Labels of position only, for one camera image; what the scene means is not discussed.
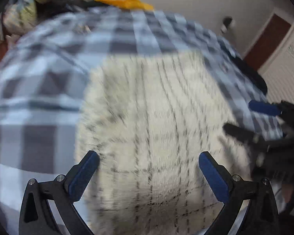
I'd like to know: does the cream fuzzy checked garment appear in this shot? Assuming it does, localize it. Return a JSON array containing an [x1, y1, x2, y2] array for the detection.
[[75, 52, 258, 235]]

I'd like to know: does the blue grey checked blanket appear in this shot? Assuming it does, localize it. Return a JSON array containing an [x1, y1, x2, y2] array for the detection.
[[0, 6, 285, 235]]

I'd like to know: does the white panelled wardrobe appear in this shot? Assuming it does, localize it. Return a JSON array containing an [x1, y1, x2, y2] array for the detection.
[[257, 42, 294, 106]]

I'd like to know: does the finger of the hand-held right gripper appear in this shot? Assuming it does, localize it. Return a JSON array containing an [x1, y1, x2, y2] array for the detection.
[[223, 124, 267, 148], [249, 100, 288, 117]]

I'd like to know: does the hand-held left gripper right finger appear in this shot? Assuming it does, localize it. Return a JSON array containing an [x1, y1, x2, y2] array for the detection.
[[198, 151, 280, 235]]

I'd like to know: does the orange cloth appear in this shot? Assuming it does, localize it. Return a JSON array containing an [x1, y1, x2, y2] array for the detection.
[[93, 0, 154, 11]]

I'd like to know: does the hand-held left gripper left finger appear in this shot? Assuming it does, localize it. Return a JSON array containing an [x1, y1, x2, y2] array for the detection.
[[19, 150, 100, 235]]

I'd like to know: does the black cloth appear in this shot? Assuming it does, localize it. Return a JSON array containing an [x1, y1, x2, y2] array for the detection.
[[231, 56, 268, 95]]

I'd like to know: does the grey wall fixture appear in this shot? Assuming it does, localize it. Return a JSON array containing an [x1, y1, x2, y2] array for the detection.
[[220, 16, 236, 33]]

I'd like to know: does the brown wooden door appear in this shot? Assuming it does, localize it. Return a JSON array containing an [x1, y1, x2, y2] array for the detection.
[[244, 13, 292, 71]]

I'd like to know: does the pile of patterned bedding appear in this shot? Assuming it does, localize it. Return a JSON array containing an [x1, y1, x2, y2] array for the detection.
[[2, 0, 112, 36]]

